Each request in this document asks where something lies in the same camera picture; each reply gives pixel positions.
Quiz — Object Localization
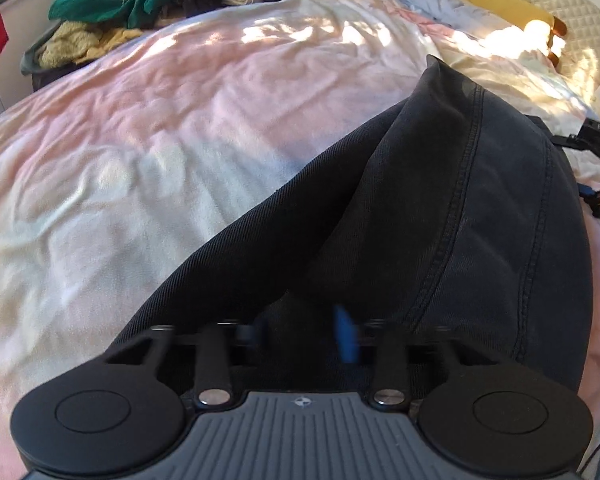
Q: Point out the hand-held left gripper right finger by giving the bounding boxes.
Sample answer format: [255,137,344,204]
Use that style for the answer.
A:
[332,304,487,408]

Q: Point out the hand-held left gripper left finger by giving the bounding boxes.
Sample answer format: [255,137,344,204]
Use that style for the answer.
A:
[102,322,263,408]

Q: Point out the black denim pants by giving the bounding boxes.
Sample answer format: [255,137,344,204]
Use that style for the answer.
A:
[112,54,595,402]

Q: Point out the yellow plush pillow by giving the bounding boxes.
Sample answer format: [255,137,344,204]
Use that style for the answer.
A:
[347,0,568,67]

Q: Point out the pastel tie-dye bed blanket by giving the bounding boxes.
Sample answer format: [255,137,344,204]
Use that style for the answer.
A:
[0,0,600,480]

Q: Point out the yellow-green knit garment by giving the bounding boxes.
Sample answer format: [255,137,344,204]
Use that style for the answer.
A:
[35,20,145,68]

